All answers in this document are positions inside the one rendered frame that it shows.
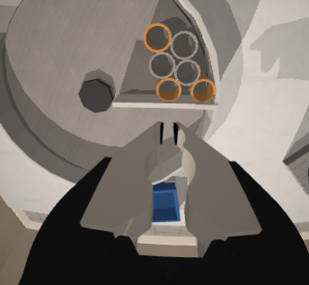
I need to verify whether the bronze bushing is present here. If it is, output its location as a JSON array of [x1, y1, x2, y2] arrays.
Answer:
[[188, 74, 216, 103], [144, 23, 172, 53], [156, 74, 181, 102]]

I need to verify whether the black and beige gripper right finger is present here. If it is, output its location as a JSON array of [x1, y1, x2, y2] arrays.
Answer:
[[173, 121, 309, 285]]

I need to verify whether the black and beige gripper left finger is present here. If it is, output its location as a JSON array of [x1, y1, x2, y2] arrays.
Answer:
[[18, 121, 163, 285]]

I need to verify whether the grey metal bushing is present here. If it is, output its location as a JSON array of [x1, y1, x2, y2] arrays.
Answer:
[[174, 58, 200, 85], [149, 50, 175, 79], [170, 31, 199, 60]]

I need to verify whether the blue crate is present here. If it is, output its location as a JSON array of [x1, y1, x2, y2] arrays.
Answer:
[[153, 176, 181, 223]]

